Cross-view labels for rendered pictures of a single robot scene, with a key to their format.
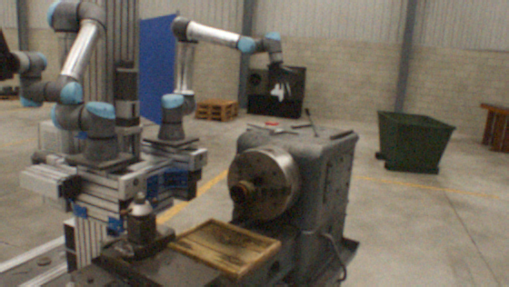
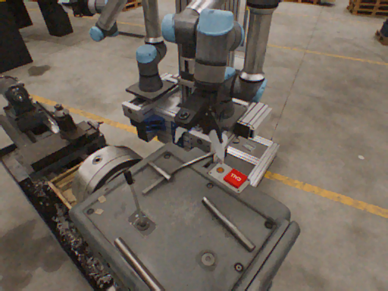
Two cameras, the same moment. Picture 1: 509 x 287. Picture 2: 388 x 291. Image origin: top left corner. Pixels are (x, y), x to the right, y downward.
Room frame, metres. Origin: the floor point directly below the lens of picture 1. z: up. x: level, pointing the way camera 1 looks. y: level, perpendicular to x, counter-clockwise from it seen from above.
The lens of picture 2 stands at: (2.00, -0.66, 1.88)
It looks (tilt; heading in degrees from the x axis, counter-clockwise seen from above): 43 degrees down; 99
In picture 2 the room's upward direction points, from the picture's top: straight up
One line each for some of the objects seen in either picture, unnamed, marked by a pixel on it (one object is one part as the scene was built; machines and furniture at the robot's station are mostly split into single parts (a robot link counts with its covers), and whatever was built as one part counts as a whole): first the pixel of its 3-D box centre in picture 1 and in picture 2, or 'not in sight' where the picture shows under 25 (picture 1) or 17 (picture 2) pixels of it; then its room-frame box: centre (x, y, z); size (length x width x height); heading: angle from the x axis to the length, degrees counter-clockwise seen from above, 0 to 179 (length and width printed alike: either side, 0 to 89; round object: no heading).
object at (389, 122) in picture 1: (408, 142); not in sight; (6.07, -2.74, 0.43); 1.34 x 0.94 x 0.85; 175
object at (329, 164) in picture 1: (298, 167); (185, 241); (1.89, -0.27, 1.06); 0.59 x 0.48 x 0.39; 148
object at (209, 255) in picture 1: (222, 245); (93, 179); (1.31, 0.08, 0.89); 0.36 x 0.30 x 0.04; 58
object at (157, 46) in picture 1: (139, 73); not in sight; (8.00, 2.50, 1.18); 4.12 x 0.80 x 2.35; 35
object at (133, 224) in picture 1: (142, 225); (64, 121); (1.07, 0.32, 1.07); 0.07 x 0.07 x 0.10; 58
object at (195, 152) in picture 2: not in sight; (197, 159); (1.90, -0.03, 1.24); 0.09 x 0.08 x 0.03; 148
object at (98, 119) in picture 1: (99, 118); (147, 59); (1.50, 0.64, 1.33); 0.13 x 0.12 x 0.14; 86
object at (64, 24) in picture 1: (70, 67); (151, 14); (1.51, 0.77, 1.54); 0.15 x 0.12 x 0.55; 86
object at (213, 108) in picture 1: (217, 109); not in sight; (9.82, 0.91, 0.22); 1.25 x 0.86 x 0.44; 166
